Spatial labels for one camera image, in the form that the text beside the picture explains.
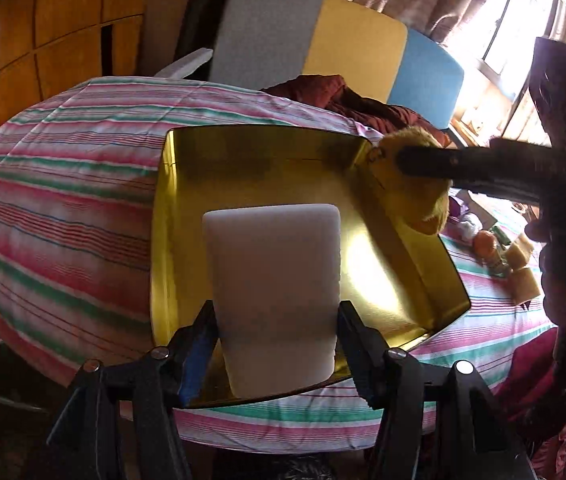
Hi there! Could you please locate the yellow sponge cube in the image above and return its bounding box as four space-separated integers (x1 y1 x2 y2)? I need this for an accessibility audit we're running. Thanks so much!
504 240 534 271
508 266 541 306

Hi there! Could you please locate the orange fruit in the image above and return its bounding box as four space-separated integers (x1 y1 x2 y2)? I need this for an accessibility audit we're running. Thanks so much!
472 230 498 260

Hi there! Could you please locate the yellow plush toy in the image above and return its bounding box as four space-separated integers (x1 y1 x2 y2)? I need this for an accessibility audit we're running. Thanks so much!
367 127 451 235

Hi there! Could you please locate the white foam block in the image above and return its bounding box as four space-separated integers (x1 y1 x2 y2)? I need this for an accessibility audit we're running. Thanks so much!
203 204 341 399

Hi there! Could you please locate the gold metal tray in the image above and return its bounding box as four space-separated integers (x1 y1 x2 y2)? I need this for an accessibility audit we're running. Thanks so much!
149 124 472 409

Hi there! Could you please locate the dark red jacket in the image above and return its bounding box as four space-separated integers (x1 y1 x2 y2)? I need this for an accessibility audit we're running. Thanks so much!
263 75 451 148

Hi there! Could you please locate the striped bed sheet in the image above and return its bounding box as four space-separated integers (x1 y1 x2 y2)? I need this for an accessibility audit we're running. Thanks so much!
0 76 556 454

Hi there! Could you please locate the white armrest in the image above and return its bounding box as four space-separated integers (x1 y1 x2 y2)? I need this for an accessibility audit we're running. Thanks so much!
155 48 213 80

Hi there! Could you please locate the black rolled mat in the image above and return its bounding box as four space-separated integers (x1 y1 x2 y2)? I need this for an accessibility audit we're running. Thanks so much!
173 0 227 61

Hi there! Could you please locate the wooden wardrobe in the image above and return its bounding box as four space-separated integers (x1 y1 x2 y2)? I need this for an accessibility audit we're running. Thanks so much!
0 0 145 126

